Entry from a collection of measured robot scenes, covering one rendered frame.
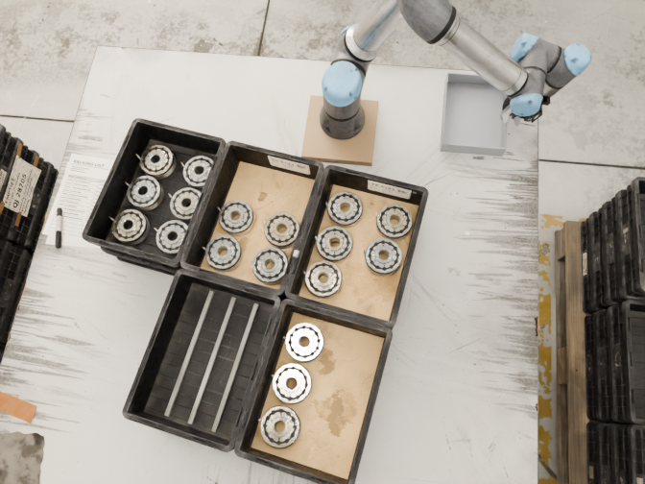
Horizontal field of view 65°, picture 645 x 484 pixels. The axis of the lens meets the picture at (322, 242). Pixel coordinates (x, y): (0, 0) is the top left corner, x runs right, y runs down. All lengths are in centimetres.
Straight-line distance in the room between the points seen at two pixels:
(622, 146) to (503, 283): 135
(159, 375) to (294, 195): 63
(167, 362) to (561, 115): 213
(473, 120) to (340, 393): 99
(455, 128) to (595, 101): 122
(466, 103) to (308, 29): 131
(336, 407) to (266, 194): 64
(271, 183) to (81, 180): 69
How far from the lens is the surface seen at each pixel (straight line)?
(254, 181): 157
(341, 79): 157
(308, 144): 172
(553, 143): 270
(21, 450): 181
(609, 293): 210
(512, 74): 141
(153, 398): 151
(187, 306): 151
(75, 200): 191
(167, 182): 165
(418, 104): 183
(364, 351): 141
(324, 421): 141
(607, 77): 299
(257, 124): 182
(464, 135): 179
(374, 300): 143
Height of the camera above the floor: 224
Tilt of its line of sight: 72 degrees down
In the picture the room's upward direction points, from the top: 12 degrees counter-clockwise
